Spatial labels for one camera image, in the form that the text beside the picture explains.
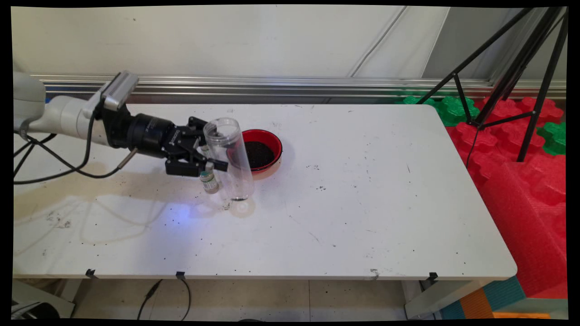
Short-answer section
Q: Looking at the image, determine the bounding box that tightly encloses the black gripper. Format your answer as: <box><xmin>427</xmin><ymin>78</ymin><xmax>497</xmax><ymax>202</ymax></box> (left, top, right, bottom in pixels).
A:
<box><xmin>128</xmin><ymin>113</ymin><xmax>229</xmax><ymax>177</ymax></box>

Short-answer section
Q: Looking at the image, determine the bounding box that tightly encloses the clear plastic jar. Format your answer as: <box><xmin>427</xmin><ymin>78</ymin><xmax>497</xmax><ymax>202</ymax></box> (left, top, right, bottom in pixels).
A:
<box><xmin>203</xmin><ymin>118</ymin><xmax>254</xmax><ymax>201</ymax></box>

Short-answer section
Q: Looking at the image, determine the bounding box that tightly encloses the red bowl with black seeds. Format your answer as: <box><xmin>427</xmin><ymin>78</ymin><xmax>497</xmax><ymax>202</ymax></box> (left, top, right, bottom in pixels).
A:
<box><xmin>227</xmin><ymin>129</ymin><xmax>283</xmax><ymax>175</ymax></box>

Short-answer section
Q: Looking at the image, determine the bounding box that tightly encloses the grey table leg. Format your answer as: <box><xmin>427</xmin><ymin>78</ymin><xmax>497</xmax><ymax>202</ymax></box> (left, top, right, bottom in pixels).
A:
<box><xmin>403</xmin><ymin>278</ymin><xmax>494</xmax><ymax>320</ymax></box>
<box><xmin>13</xmin><ymin>278</ymin><xmax>87</xmax><ymax>317</ymax></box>

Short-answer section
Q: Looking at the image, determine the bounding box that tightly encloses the green foam block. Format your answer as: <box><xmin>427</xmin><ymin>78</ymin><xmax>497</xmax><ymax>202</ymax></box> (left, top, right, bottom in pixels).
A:
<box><xmin>437</xmin><ymin>96</ymin><xmax>480</xmax><ymax>127</ymax></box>
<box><xmin>401</xmin><ymin>94</ymin><xmax>436</xmax><ymax>107</ymax></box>
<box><xmin>537</xmin><ymin>121</ymin><xmax>567</xmax><ymax>157</ymax></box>

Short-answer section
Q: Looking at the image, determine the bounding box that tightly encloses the orange foam floor tile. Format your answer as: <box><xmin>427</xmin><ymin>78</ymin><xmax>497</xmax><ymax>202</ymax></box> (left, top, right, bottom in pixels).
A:
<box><xmin>460</xmin><ymin>288</ymin><xmax>495</xmax><ymax>320</ymax></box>

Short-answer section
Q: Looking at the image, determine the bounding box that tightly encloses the black tripod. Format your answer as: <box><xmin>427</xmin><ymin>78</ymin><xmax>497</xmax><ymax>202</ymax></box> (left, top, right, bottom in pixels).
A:
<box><xmin>417</xmin><ymin>7</ymin><xmax>569</xmax><ymax>163</ymax></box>

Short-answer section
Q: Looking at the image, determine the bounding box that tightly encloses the large red foam block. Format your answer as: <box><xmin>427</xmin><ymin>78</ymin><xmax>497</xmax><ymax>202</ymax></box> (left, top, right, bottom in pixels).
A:
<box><xmin>476</xmin><ymin>156</ymin><xmax>568</xmax><ymax>299</ymax></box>

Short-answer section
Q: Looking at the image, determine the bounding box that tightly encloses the teal foam floor tile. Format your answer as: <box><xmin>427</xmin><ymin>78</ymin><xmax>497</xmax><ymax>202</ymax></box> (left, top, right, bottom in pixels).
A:
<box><xmin>440</xmin><ymin>276</ymin><xmax>527</xmax><ymax>320</ymax></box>

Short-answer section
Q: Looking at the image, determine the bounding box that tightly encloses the orange foam floor strip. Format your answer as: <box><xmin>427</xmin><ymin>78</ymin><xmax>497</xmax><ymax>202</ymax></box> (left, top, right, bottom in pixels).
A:
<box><xmin>492</xmin><ymin>312</ymin><xmax>551</xmax><ymax>320</ymax></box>

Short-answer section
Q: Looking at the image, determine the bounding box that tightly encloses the black camera cable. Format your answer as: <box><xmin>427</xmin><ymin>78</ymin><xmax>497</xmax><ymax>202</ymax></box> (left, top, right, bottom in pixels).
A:
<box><xmin>20</xmin><ymin>134</ymin><xmax>138</xmax><ymax>178</ymax></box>

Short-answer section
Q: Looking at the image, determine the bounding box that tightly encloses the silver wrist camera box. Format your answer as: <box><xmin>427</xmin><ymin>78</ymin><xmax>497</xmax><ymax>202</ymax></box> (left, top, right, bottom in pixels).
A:
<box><xmin>93</xmin><ymin>71</ymin><xmax>139</xmax><ymax>119</ymax></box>

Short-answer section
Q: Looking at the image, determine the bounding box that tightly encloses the black cable with plug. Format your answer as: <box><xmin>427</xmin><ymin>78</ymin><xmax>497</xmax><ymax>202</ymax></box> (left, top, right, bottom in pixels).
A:
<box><xmin>137</xmin><ymin>280</ymin><xmax>163</xmax><ymax>321</ymax></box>

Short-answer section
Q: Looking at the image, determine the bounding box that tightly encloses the thin black cable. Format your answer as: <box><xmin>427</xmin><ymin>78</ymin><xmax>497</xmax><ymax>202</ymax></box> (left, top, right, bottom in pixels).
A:
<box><xmin>179</xmin><ymin>277</ymin><xmax>191</xmax><ymax>321</ymax></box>

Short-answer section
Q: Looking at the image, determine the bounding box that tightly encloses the long black arm cable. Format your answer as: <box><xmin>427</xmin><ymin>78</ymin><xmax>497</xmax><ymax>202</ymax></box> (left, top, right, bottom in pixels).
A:
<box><xmin>14</xmin><ymin>113</ymin><xmax>96</xmax><ymax>184</ymax></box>

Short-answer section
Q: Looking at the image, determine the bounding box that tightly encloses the white wall conduit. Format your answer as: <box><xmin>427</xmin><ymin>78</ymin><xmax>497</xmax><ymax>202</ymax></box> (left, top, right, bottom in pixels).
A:
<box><xmin>347</xmin><ymin>5</ymin><xmax>411</xmax><ymax>78</ymax></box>

